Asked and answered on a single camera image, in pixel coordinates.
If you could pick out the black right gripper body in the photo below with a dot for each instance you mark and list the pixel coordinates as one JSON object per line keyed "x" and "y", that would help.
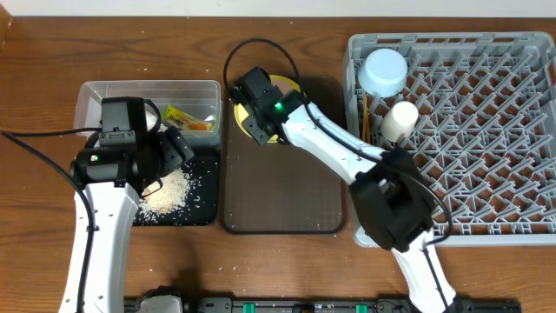
{"x": 253, "y": 125}

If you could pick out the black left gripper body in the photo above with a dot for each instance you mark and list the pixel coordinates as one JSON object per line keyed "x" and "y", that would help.
{"x": 163, "y": 156}

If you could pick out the yellow snack wrapper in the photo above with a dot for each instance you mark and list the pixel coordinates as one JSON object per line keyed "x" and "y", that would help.
{"x": 184, "y": 121}

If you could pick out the pile of rice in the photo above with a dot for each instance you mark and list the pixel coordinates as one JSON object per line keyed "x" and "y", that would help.
{"x": 171, "y": 204}

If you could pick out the yellow plate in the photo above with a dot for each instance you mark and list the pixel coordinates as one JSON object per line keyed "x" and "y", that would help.
{"x": 285, "y": 85}

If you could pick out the wooden chopstick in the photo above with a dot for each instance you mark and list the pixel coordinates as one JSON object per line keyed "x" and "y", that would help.
{"x": 369, "y": 130}
{"x": 365, "y": 113}

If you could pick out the light blue bowl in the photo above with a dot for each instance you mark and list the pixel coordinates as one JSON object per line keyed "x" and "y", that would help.
{"x": 383, "y": 73}

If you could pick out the cream cup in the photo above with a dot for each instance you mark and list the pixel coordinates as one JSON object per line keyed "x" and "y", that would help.
{"x": 399, "y": 122}

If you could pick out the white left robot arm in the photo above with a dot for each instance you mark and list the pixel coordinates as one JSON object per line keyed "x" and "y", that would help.
{"x": 111, "y": 176}

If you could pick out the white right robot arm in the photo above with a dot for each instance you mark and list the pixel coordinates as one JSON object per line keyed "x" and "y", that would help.
{"x": 391, "y": 201}

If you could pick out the clear plastic waste bin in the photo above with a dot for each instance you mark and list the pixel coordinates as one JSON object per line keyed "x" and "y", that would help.
{"x": 199, "y": 98}

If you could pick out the black waste tray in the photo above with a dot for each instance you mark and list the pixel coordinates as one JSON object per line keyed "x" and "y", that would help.
{"x": 205, "y": 165}

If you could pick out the grey dishwasher rack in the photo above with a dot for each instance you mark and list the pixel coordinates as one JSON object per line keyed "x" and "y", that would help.
{"x": 484, "y": 141}

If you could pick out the brown serving tray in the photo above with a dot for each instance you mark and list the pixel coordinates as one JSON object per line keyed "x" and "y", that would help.
{"x": 276, "y": 188}

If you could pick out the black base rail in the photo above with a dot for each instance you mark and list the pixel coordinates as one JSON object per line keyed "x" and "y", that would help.
{"x": 168, "y": 299}

